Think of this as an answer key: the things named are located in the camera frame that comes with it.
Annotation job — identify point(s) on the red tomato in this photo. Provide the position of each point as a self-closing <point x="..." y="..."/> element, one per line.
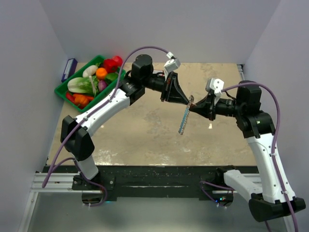
<point x="118" y="60"/>

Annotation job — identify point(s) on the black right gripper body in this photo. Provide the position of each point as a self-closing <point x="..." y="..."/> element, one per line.
<point x="227" y="107"/>

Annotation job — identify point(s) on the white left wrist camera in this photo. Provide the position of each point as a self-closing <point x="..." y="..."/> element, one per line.
<point x="171" y="65"/>

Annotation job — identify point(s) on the green bell pepper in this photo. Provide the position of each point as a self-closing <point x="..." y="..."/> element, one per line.
<point x="111" y="77"/>

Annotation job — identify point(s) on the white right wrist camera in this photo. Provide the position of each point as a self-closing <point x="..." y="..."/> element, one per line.
<point x="216" y="85"/>

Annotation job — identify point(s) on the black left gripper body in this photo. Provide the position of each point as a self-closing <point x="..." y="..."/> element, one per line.
<point x="158" y="83"/>

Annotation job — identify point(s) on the red chili pepper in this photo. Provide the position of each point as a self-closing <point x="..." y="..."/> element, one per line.
<point x="70" y="97"/>

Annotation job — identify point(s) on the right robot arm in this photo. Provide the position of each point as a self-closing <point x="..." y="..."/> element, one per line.
<point x="275" y="197"/>

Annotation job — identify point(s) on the purple box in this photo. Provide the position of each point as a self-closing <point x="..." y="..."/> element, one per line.
<point x="69" y="69"/>

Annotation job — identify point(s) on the purple onion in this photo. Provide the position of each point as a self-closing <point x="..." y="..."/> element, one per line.
<point x="102" y="85"/>

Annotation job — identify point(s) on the small orange pepper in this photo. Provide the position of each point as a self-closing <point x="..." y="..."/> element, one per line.
<point x="81" y="100"/>

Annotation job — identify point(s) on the green leafy cabbage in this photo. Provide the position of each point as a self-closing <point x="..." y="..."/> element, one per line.
<point x="82" y="85"/>

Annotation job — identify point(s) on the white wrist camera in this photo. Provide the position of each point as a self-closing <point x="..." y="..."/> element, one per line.
<point x="216" y="85"/>
<point x="171" y="65"/>

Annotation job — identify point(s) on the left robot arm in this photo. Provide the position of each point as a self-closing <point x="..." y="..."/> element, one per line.
<point x="131" y="88"/>

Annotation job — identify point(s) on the white radish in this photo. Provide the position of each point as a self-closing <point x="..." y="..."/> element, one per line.
<point x="89" y="71"/>

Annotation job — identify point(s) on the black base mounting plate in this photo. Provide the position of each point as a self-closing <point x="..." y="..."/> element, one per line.
<point x="202" y="182"/>

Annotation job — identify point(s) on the red bell pepper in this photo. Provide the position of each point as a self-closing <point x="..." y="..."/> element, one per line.
<point x="110" y="65"/>

